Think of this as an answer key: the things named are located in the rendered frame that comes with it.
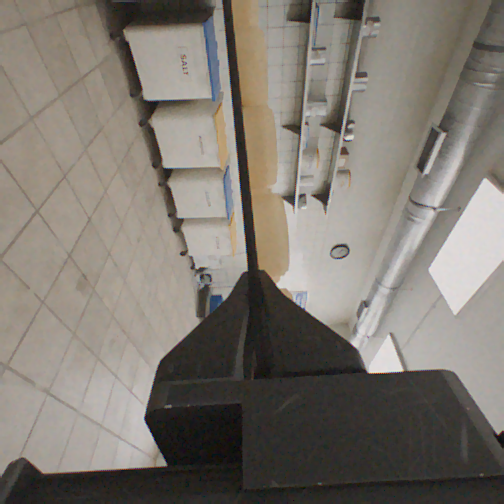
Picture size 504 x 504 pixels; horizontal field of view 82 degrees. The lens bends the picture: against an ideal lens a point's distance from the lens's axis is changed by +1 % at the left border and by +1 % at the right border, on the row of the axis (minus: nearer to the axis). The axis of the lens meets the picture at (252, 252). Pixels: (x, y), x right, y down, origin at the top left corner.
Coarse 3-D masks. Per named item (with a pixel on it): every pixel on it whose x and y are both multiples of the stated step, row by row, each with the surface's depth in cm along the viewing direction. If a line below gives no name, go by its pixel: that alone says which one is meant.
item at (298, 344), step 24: (264, 288) 11; (264, 312) 11; (288, 312) 9; (288, 336) 8; (312, 336) 8; (336, 336) 8; (288, 360) 7; (312, 360) 7; (336, 360) 7; (360, 360) 7
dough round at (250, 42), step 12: (240, 36) 17; (252, 36) 17; (240, 48) 17; (252, 48) 17; (264, 48) 17; (240, 60) 17; (252, 60) 17; (264, 60) 17; (240, 72) 17; (252, 72) 17; (264, 72) 18; (240, 84) 18; (252, 84) 18; (264, 84) 18; (252, 96) 19; (264, 96) 19
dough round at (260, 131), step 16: (256, 112) 17; (272, 112) 17; (256, 128) 16; (272, 128) 16; (256, 144) 16; (272, 144) 16; (256, 160) 17; (272, 160) 17; (256, 176) 17; (272, 176) 17
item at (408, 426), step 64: (192, 384) 6; (256, 384) 6; (320, 384) 6; (384, 384) 6; (448, 384) 6; (192, 448) 7; (256, 448) 5; (320, 448) 5; (384, 448) 5; (448, 448) 5
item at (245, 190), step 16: (224, 0) 15; (224, 16) 15; (240, 96) 14; (240, 112) 14; (240, 128) 14; (240, 144) 14; (240, 160) 14; (240, 176) 14; (240, 192) 14; (256, 256) 13; (256, 272) 13; (256, 288) 13; (256, 304) 12; (256, 320) 12; (256, 336) 12; (256, 352) 12
